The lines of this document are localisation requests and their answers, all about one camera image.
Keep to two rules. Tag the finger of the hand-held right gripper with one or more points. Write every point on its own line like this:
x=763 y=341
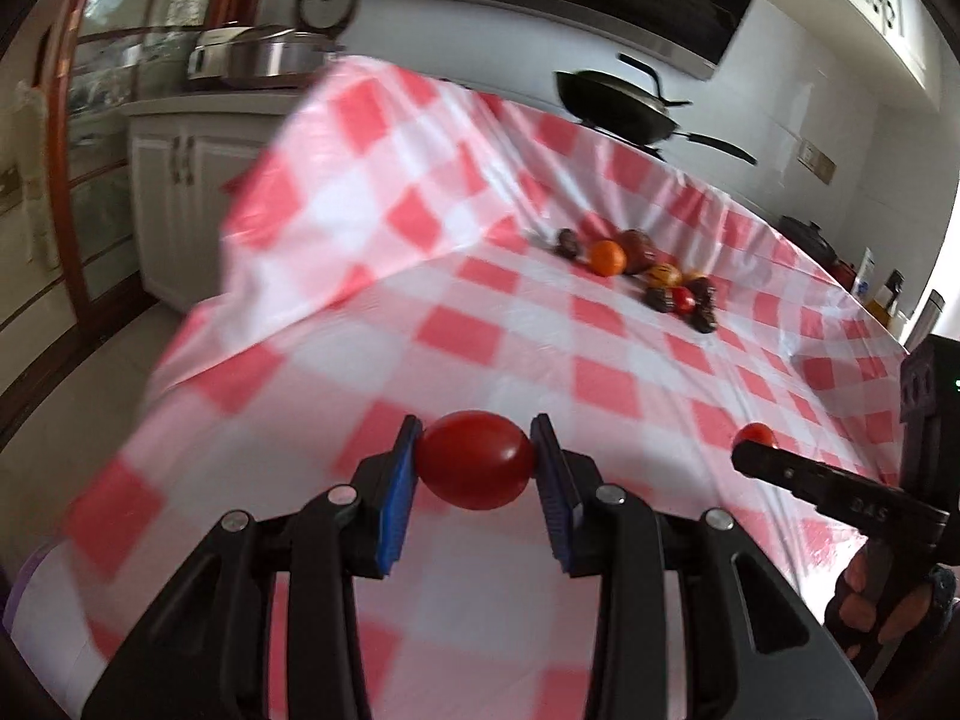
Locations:
x=825 y=487

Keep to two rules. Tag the white bottle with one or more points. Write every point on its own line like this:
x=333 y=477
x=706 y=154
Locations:
x=864 y=274

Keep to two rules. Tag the dark red apple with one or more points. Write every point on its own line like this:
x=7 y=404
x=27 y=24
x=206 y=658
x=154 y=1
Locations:
x=639 y=246

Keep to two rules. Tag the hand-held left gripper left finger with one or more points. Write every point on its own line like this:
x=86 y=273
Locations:
x=396 y=499

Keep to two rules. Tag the wooden framed glass door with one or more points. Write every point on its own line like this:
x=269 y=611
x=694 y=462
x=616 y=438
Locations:
x=82 y=165

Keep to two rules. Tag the person's right hand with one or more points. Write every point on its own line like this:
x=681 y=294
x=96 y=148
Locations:
x=911 y=619

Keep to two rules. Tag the white cabinet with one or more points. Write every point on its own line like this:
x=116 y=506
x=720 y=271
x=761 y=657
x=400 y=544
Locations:
x=187 y=187
x=885 y=7

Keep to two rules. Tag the white lower cabinet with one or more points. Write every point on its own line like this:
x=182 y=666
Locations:
x=187 y=187

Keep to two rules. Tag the white rice cooker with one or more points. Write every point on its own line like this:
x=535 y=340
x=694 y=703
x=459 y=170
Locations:
x=328 y=4

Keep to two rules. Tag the wall outlet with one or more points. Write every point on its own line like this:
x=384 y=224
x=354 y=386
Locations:
x=817 y=161

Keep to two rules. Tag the dark lidded pot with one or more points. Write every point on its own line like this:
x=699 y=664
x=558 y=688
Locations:
x=808 y=240

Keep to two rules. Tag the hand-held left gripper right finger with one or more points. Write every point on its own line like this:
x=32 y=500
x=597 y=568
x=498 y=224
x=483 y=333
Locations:
x=556 y=499

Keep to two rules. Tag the orange tangerine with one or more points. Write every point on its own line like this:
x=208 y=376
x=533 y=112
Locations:
x=607 y=258

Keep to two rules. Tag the grey container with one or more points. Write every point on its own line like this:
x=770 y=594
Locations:
x=928 y=319

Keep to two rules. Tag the red white checkered tablecloth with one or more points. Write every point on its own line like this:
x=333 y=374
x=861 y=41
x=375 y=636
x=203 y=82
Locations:
x=525 y=352

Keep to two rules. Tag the dark bottle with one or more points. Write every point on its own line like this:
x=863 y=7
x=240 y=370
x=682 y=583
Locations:
x=894 y=296

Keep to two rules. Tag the dark brown date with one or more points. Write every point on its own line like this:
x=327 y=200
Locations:
x=703 y=320
x=658 y=299
x=703 y=289
x=567 y=241

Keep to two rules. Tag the silver rice cooker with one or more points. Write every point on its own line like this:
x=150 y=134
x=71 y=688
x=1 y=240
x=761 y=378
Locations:
x=262 y=52

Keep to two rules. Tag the small red cherry tomato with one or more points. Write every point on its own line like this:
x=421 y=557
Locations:
x=683 y=300
x=756 y=433

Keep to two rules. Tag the black wok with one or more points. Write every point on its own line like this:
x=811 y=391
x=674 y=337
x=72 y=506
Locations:
x=615 y=109

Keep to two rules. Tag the yellow orange cherry tomato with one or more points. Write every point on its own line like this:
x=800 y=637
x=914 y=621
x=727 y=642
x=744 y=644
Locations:
x=664 y=274

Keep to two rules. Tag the white upper cabinet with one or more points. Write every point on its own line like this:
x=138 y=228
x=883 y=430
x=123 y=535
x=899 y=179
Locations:
x=885 y=7

